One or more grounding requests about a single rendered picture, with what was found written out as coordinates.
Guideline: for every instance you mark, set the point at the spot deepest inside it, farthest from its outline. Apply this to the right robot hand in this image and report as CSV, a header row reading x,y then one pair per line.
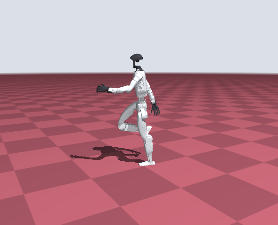
x,y
155,108

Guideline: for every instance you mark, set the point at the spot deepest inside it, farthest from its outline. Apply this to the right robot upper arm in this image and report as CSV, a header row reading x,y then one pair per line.
x,y
148,86

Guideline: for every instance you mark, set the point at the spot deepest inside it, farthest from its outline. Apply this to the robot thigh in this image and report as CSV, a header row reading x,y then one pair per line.
x,y
141,124
126,114

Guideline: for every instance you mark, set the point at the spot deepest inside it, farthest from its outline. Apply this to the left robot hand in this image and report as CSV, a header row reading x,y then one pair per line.
x,y
103,88

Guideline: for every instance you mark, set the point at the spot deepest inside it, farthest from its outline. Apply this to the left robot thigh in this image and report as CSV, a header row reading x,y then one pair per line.
x,y
141,124

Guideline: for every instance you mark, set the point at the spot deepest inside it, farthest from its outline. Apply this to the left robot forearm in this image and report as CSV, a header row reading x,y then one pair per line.
x,y
119,90

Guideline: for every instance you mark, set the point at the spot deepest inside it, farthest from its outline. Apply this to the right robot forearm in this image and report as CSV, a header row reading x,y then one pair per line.
x,y
150,94

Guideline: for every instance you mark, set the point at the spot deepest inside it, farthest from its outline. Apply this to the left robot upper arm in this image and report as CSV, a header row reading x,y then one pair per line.
x,y
134,81

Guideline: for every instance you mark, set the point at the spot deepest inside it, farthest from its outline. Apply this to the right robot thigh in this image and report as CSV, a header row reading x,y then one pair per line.
x,y
126,114

